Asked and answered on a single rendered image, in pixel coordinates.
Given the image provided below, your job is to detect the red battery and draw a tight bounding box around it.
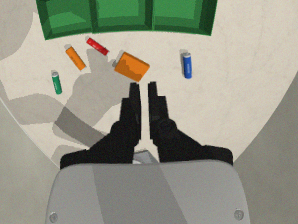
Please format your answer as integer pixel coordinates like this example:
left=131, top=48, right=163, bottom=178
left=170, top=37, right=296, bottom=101
left=86, top=38, right=110, bottom=57

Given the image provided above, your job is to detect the orange battery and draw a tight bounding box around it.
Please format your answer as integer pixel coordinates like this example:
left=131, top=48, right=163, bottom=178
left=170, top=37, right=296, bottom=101
left=65, top=47, right=86, bottom=72

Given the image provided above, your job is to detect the blue battery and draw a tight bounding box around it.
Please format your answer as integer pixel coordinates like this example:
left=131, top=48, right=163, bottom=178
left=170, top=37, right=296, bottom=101
left=183, top=52, right=192, bottom=79

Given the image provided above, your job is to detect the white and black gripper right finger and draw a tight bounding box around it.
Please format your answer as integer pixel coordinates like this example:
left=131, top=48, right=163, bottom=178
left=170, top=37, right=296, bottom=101
left=148, top=81, right=233, bottom=166

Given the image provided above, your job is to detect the green three-compartment tray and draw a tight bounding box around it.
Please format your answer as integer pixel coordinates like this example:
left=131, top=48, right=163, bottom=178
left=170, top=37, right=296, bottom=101
left=36, top=0, right=218, bottom=40

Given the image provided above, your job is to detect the orange block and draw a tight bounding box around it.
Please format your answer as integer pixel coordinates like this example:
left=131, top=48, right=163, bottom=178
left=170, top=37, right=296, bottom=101
left=114, top=52, right=150, bottom=82

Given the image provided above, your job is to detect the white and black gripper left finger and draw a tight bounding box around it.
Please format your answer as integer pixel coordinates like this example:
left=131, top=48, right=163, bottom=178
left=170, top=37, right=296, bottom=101
left=60, top=82, right=141, bottom=169

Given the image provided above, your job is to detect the green battery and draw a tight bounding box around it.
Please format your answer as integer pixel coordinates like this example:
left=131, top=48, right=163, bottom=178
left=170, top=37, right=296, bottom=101
left=51, top=72, right=62, bottom=95

